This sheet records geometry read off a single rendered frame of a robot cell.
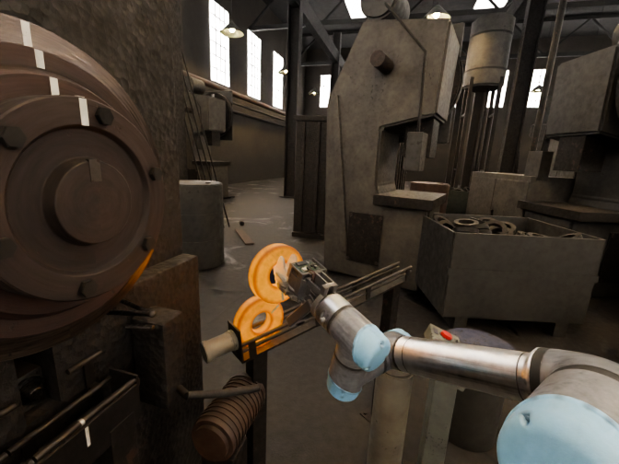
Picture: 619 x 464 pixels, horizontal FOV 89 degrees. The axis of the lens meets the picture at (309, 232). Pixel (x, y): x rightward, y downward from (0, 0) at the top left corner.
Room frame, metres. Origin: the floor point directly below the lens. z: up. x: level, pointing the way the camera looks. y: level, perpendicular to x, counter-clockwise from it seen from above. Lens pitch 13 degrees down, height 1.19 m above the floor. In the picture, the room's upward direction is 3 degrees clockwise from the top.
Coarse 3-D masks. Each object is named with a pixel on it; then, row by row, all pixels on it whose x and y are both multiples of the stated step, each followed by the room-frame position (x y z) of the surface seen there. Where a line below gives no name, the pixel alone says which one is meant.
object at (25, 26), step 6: (24, 24) 0.46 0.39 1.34; (24, 30) 0.46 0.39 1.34; (24, 36) 0.46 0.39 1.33; (30, 36) 0.47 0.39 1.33; (24, 42) 0.46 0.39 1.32; (30, 42) 0.47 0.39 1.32; (36, 54) 0.45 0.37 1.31; (42, 54) 0.46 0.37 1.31; (36, 60) 0.45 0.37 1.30; (42, 60) 0.46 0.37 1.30; (42, 66) 0.46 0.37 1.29; (54, 78) 0.45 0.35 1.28; (54, 84) 0.45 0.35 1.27; (54, 90) 0.45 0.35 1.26; (78, 96) 0.44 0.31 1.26; (84, 102) 0.44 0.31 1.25; (84, 108) 0.44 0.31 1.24; (84, 114) 0.44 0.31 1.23; (84, 120) 0.44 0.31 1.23
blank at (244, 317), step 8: (256, 296) 0.85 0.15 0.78; (248, 304) 0.82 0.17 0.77; (256, 304) 0.83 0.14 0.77; (264, 304) 0.85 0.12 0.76; (272, 304) 0.86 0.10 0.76; (280, 304) 0.88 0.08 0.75; (240, 312) 0.81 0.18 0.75; (248, 312) 0.81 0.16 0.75; (256, 312) 0.83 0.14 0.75; (272, 312) 0.86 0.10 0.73; (280, 312) 0.88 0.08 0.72; (240, 320) 0.80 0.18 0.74; (248, 320) 0.81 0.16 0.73; (272, 320) 0.86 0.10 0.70; (280, 320) 0.88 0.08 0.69; (240, 328) 0.80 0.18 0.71; (248, 328) 0.81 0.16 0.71; (264, 328) 0.86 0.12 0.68; (272, 328) 0.86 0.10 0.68; (248, 336) 0.81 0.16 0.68
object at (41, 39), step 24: (0, 24) 0.44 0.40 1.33; (48, 48) 0.49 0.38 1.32; (72, 48) 0.52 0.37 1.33; (96, 72) 0.56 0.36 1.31; (120, 96) 0.60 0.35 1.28; (144, 120) 0.65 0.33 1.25; (144, 264) 0.62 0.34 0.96; (96, 312) 0.51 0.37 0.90; (48, 336) 0.43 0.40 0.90; (72, 336) 0.47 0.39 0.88; (0, 360) 0.37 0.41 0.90
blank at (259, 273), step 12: (264, 252) 0.75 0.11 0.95; (276, 252) 0.76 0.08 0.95; (288, 252) 0.79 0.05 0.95; (252, 264) 0.74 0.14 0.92; (264, 264) 0.74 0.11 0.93; (252, 276) 0.72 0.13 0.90; (264, 276) 0.74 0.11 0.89; (252, 288) 0.73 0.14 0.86; (264, 288) 0.74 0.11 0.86; (276, 288) 0.76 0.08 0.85; (264, 300) 0.74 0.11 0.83; (276, 300) 0.76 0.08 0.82
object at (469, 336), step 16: (464, 336) 1.29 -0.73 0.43; (480, 336) 1.29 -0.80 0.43; (464, 400) 1.12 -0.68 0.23; (480, 400) 1.09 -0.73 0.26; (496, 400) 1.09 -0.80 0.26; (464, 416) 1.11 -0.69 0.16; (480, 416) 1.09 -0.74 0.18; (496, 416) 1.10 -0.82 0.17; (464, 432) 1.10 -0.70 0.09; (480, 432) 1.09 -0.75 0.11; (496, 432) 1.13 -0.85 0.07; (464, 448) 1.10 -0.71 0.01; (480, 448) 1.09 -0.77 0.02
